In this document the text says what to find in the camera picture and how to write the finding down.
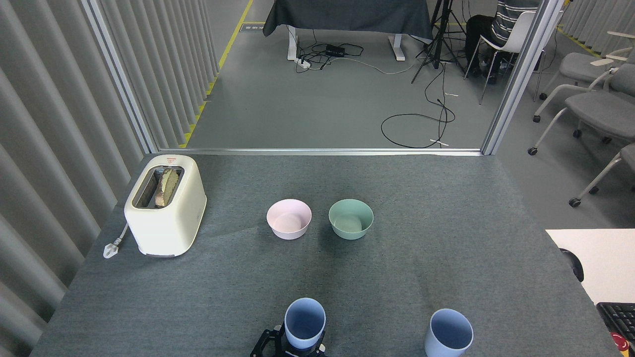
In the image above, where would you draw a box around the grey wheeled chair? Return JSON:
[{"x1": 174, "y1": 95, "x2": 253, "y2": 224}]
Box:
[
  {"x1": 527, "y1": 63, "x2": 635, "y2": 156},
  {"x1": 569, "y1": 144, "x2": 635, "y2": 208}
]

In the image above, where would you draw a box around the black computer mouse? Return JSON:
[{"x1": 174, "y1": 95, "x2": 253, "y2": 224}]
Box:
[{"x1": 560, "y1": 248, "x2": 585, "y2": 283}]

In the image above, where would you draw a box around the white floor cable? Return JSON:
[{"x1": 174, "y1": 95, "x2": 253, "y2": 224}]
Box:
[{"x1": 308, "y1": 55, "x2": 415, "y2": 75}]

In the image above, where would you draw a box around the silver frame post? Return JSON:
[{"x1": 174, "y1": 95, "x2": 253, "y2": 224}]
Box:
[
  {"x1": 481, "y1": 0, "x2": 566, "y2": 156},
  {"x1": 82, "y1": 0, "x2": 160, "y2": 154}
]

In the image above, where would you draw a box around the blue plastic cup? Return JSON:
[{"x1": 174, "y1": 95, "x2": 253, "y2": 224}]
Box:
[
  {"x1": 424, "y1": 308, "x2": 474, "y2": 357},
  {"x1": 284, "y1": 297, "x2": 326, "y2": 350}
]

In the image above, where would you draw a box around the black looped floor cable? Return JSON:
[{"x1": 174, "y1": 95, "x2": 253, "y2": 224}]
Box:
[{"x1": 381, "y1": 59, "x2": 456, "y2": 149}]

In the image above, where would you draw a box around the silver frame rail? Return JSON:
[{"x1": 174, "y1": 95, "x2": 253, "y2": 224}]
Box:
[{"x1": 158, "y1": 148, "x2": 483, "y2": 157}]

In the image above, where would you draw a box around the pink bowl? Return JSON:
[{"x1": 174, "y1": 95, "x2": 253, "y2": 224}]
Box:
[{"x1": 266, "y1": 199, "x2": 313, "y2": 240}]

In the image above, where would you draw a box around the red round object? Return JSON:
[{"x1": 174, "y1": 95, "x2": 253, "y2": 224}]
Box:
[{"x1": 610, "y1": 332, "x2": 631, "y2": 354}]

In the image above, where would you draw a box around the green bowl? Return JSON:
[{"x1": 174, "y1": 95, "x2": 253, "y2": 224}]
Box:
[{"x1": 328, "y1": 199, "x2": 374, "y2": 240}]

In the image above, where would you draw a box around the toasted bread slice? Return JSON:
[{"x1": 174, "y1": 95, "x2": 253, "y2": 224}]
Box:
[{"x1": 154, "y1": 168, "x2": 180, "y2": 208}]

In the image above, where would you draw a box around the white table leg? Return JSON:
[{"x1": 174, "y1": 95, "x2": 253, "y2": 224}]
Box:
[
  {"x1": 388, "y1": 35, "x2": 406, "y2": 61},
  {"x1": 287, "y1": 26, "x2": 300, "y2": 61}
]

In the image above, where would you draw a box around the cream toaster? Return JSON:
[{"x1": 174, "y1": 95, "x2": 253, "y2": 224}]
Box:
[{"x1": 124, "y1": 154, "x2": 207, "y2": 258}]

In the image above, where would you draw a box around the white side table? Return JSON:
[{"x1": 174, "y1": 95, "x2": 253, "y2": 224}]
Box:
[{"x1": 546, "y1": 229, "x2": 635, "y2": 305}]

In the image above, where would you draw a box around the white toaster power cord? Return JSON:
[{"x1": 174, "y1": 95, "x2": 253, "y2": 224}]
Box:
[{"x1": 103, "y1": 223, "x2": 130, "y2": 259}]

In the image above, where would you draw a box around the grey pleated curtain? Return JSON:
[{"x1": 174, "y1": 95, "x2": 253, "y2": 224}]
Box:
[
  {"x1": 0, "y1": 0, "x2": 222, "y2": 357},
  {"x1": 560, "y1": 0, "x2": 635, "y2": 56}
]

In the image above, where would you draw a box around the black keyboard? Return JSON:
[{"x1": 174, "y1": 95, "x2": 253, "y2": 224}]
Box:
[{"x1": 596, "y1": 302, "x2": 635, "y2": 343}]

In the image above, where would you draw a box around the white plastic chair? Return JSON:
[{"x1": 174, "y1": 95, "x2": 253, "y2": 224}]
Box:
[{"x1": 464, "y1": 10, "x2": 564, "y2": 105}]

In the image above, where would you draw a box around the person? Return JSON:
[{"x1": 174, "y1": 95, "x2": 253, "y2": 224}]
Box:
[{"x1": 464, "y1": 0, "x2": 542, "y2": 85}]

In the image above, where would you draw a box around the black tripod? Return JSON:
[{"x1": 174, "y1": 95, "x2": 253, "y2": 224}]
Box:
[{"x1": 411, "y1": 0, "x2": 474, "y2": 84}]

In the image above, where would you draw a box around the dark tablecloth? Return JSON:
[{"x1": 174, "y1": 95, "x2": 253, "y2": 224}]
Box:
[{"x1": 262, "y1": 0, "x2": 434, "y2": 41}]

